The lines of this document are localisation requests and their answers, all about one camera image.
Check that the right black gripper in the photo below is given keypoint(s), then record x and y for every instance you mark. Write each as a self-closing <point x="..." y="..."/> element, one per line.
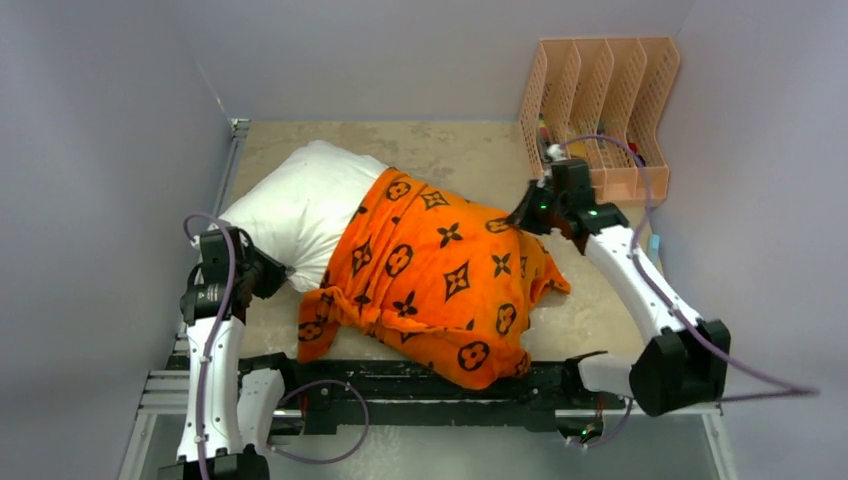
<point x="526" y="219"/>

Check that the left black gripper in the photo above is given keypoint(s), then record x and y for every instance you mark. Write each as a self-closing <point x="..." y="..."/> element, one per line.
<point x="274" y="273"/>

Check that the white pillow insert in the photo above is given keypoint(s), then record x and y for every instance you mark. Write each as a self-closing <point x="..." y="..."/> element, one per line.
<point x="298" y="213"/>

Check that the orange patterned pillowcase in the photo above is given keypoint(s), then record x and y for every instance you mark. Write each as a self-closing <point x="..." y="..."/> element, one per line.
<point x="442" y="280"/>

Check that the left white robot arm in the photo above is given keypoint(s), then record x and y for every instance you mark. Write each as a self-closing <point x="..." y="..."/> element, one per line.
<point x="225" y="436"/>

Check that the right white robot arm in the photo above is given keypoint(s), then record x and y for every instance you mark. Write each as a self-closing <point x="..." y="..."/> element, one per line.
<point x="683" y="362"/>

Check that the light blue small tube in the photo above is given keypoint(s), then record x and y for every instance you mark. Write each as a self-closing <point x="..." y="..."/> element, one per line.
<point x="653" y="249"/>

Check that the pink mesh file organizer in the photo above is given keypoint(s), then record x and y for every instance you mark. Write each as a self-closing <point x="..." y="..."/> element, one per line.
<point x="604" y="98"/>

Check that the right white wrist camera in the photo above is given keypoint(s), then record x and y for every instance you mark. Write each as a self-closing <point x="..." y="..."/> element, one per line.
<point x="555" y="153"/>

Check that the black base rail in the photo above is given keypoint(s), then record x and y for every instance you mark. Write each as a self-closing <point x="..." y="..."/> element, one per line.
<point x="327" y="394"/>

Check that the aluminium frame rail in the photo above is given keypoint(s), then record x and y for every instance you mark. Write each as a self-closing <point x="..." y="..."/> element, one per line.
<point x="232" y="407"/>

